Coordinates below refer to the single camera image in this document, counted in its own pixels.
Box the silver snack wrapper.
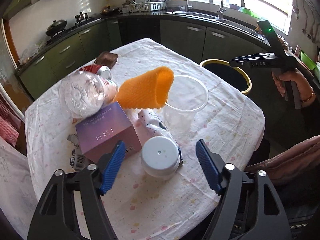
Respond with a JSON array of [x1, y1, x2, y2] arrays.
[[67, 134, 92, 172]]

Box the purple cardboard box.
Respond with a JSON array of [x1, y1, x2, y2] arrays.
[[75, 102, 142, 163]]

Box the yellow rimmed trash bin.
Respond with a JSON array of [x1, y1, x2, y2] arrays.
[[200, 59, 252, 95]]

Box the white medicine bottle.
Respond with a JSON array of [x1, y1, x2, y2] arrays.
[[141, 136, 181, 180]]

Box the white blue snack wrapper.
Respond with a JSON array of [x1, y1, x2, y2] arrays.
[[138, 108, 184, 166]]

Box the clear plastic cup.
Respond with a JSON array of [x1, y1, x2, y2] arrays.
[[162, 75, 209, 132]]

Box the clear plastic water bottle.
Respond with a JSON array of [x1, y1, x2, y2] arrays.
[[58, 70, 118, 119]]

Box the orange foam mesh sleeve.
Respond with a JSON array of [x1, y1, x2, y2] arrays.
[[114, 66, 174, 109]]

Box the red cola can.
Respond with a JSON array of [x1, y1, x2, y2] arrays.
[[79, 64, 112, 80]]

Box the brown plastic tray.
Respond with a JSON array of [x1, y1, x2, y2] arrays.
[[94, 51, 118, 69]]

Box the tall chrome kitchen faucet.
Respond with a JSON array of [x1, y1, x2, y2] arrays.
[[216, 0, 246, 21]]

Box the green lower kitchen cabinets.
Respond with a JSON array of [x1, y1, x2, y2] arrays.
[[17, 17, 276, 100]]

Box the person's right hand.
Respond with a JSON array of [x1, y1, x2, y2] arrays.
[[272, 70, 316, 107]]

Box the white floral tablecloth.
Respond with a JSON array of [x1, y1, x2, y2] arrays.
[[24, 37, 266, 240]]

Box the small chrome faucet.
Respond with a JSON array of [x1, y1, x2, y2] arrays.
[[185, 0, 193, 12]]

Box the red checkered apron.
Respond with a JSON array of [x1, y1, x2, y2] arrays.
[[0, 100, 22, 146]]

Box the plastic bag on counter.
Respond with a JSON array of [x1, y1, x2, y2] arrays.
[[19, 42, 46, 65]]

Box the white dish rack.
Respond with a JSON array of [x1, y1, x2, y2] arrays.
[[125, 0, 167, 13]]

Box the gas stove top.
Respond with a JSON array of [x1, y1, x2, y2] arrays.
[[46, 17, 100, 45]]

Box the black wok with lid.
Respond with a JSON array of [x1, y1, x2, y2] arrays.
[[46, 20, 67, 36]]

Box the small black kettle pot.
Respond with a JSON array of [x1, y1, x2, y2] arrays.
[[74, 11, 89, 23]]

